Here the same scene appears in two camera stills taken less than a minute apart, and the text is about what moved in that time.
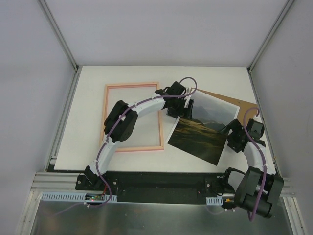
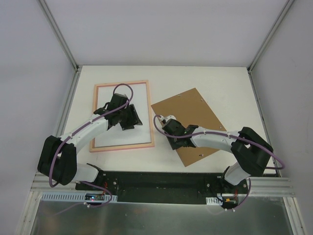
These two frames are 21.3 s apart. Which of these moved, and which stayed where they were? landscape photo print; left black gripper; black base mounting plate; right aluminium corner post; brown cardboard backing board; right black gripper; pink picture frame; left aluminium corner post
Moved: left black gripper; pink picture frame; landscape photo print; brown cardboard backing board; right black gripper
Stayed: black base mounting plate; right aluminium corner post; left aluminium corner post
